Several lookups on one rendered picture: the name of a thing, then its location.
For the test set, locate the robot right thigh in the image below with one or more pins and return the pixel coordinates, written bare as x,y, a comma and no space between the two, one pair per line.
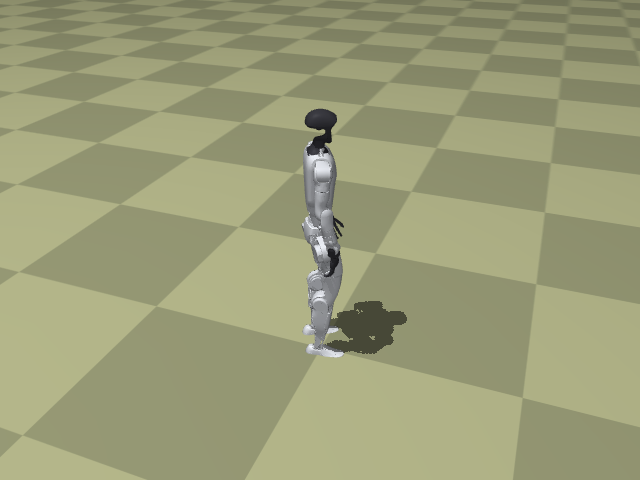
331,285

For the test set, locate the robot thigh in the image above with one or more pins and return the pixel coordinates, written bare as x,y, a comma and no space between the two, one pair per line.
331,285
314,278

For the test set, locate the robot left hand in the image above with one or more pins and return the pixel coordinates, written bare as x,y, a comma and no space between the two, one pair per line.
334,222

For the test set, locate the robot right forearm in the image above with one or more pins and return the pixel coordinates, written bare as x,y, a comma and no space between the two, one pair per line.
327,229

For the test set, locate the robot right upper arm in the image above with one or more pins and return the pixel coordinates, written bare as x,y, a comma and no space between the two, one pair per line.
322,176

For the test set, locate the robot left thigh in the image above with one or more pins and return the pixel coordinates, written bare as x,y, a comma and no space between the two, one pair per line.
314,278

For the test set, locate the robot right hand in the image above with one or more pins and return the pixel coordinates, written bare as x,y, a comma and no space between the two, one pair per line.
334,261

